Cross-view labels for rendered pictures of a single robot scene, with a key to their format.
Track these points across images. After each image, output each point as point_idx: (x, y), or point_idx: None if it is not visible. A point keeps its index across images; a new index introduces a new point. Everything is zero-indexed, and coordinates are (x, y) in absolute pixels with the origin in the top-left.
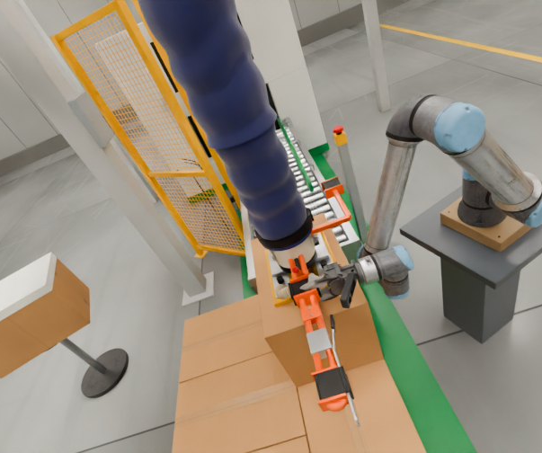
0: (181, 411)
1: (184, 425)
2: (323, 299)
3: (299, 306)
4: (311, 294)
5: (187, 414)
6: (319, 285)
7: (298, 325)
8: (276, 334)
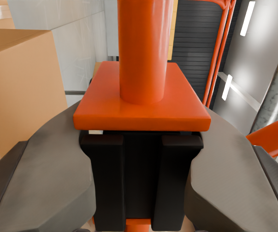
0: (10, 24)
1: (0, 4)
2: (38, 146)
3: (105, 62)
4: (171, 95)
5: (2, 18)
6: (229, 160)
7: None
8: (36, 35)
